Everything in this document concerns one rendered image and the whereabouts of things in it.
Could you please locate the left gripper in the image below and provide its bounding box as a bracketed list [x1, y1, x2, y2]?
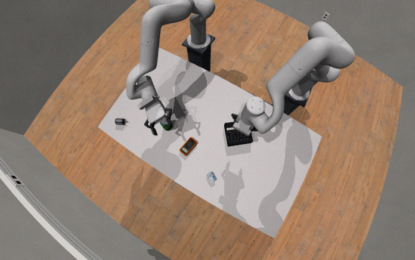
[231, 112, 257, 132]

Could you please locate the green drink can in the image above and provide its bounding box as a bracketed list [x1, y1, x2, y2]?
[160, 119, 173, 131]

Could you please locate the orange pocket multimeter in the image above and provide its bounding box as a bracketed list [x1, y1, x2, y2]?
[180, 137, 197, 156]

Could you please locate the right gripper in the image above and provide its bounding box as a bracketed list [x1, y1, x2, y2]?
[144, 100, 172, 136]

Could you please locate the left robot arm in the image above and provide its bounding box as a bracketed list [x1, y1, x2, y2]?
[233, 21, 355, 136]

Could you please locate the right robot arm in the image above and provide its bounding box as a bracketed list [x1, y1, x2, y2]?
[126, 0, 215, 110]

